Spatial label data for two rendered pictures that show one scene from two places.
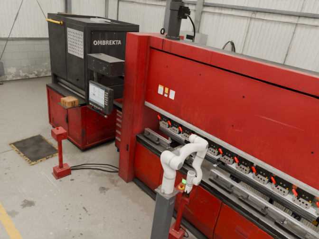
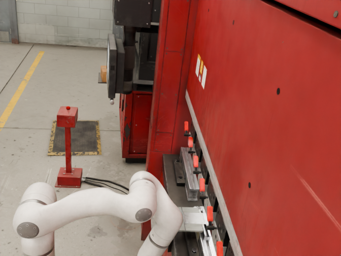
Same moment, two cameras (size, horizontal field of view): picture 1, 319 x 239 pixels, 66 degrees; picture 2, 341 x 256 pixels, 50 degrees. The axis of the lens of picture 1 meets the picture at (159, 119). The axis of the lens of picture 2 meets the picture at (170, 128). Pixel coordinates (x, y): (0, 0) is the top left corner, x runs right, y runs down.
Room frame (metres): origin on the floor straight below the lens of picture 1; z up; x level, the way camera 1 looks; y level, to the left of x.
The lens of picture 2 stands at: (1.44, -1.14, 2.27)
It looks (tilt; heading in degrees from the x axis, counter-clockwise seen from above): 27 degrees down; 38
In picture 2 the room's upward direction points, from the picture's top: 7 degrees clockwise
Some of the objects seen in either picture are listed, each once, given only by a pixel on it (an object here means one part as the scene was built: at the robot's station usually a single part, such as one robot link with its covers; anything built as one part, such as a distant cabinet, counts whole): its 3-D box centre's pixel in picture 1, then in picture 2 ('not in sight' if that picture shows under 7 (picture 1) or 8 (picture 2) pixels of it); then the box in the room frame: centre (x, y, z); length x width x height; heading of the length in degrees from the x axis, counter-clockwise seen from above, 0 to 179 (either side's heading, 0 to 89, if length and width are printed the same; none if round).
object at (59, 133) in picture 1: (60, 151); (68, 147); (3.21, 1.47, 0.41); 0.25 x 0.20 x 0.83; 136
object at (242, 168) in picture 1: (244, 163); not in sight; (2.23, -0.95, 1.26); 0.15 x 0.09 x 0.17; 46
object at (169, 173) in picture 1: (168, 163); (38, 216); (1.98, -0.14, 1.30); 0.19 x 0.12 x 0.24; 46
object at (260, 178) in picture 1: (262, 173); not in sight; (2.09, -1.10, 1.26); 0.15 x 0.09 x 0.17; 46
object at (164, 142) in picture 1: (157, 137); (188, 171); (3.15, 0.00, 0.92); 0.50 x 0.06 x 0.10; 46
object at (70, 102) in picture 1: (68, 101); (111, 72); (3.79, 1.54, 1.04); 0.30 x 0.26 x 0.12; 50
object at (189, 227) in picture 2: (178, 154); (175, 218); (2.66, -0.29, 1.00); 0.26 x 0.18 x 0.01; 136
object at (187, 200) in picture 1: (184, 190); not in sight; (2.29, -0.40, 0.75); 0.20 x 0.16 x 0.18; 59
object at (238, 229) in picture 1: (241, 232); not in sight; (1.94, -1.02, 0.59); 0.15 x 0.02 x 0.07; 46
